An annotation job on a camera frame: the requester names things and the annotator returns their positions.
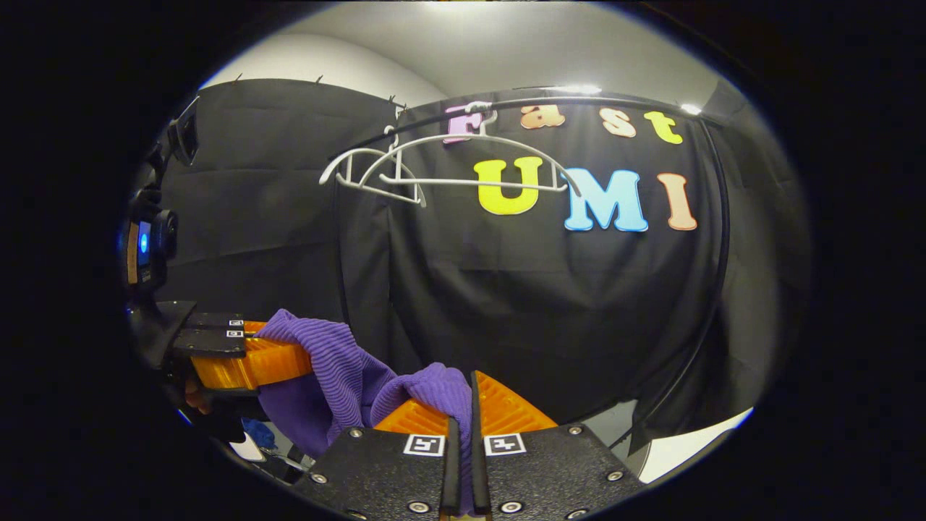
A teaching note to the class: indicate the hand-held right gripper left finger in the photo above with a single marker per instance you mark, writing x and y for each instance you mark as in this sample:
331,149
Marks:
383,470

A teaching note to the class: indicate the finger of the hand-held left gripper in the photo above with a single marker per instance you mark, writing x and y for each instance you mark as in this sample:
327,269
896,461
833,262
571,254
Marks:
213,320
246,362

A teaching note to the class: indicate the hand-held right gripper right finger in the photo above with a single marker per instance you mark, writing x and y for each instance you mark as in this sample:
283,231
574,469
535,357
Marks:
550,470

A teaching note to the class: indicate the purple ribbed jacket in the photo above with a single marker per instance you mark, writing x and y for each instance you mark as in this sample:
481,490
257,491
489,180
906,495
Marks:
340,376

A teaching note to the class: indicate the white plastic clothes hanger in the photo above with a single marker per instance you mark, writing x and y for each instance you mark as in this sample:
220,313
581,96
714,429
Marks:
434,181
369,150

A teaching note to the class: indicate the black metal clothes rack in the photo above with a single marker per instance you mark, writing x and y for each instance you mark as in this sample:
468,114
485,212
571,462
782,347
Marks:
521,98

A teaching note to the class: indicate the white flat panel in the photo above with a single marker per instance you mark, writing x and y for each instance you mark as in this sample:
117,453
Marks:
687,445

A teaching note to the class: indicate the black backdrop cloth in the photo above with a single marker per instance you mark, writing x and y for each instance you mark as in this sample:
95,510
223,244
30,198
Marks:
542,311

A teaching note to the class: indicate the ceiling light panel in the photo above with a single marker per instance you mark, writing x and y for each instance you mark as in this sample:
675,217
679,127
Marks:
571,89
691,109

